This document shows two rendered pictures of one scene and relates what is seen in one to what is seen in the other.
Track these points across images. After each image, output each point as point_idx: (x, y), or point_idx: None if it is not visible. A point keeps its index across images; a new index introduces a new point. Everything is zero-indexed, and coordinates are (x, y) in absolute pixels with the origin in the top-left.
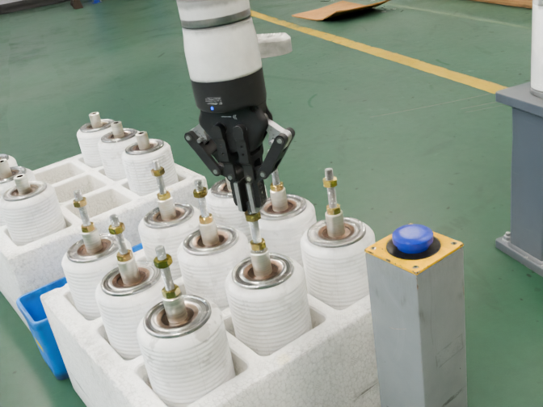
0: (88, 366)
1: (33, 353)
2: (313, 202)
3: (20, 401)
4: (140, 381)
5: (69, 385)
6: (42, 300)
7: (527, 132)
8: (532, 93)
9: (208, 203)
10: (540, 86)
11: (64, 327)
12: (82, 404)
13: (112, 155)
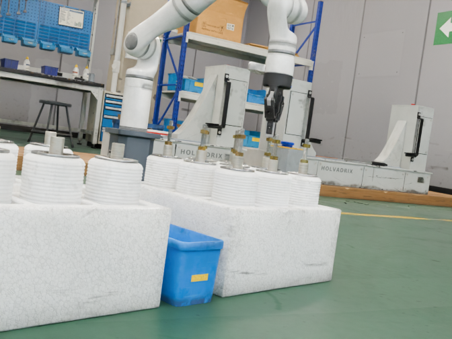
0: (284, 224)
1: (171, 309)
2: None
3: (235, 311)
4: (310, 207)
5: (217, 298)
6: (238, 210)
7: (137, 148)
8: (132, 130)
9: (177, 163)
10: (140, 125)
11: (266, 212)
12: (237, 296)
13: (15, 156)
